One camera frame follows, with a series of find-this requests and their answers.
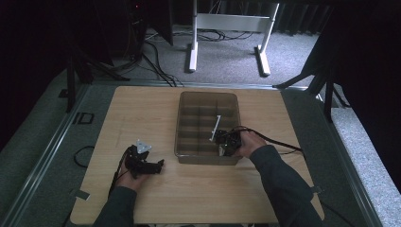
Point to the person's right hand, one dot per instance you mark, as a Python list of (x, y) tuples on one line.
[(249, 143)]

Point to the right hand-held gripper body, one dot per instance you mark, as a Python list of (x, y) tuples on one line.
[(230, 140)]

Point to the dark computer tower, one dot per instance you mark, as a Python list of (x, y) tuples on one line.
[(136, 28)]

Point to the clear divided storage box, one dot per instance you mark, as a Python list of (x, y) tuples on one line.
[(201, 126)]

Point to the black metal stand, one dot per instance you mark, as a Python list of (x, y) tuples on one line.
[(328, 94), (71, 85)]

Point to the white desk frame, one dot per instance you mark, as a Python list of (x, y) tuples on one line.
[(233, 22)]

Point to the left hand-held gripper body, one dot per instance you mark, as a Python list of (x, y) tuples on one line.
[(136, 162)]

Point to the person's left hand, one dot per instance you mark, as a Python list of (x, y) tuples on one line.
[(131, 180)]

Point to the grey tape piece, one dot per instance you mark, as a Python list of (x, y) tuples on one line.
[(82, 195), (317, 189)]

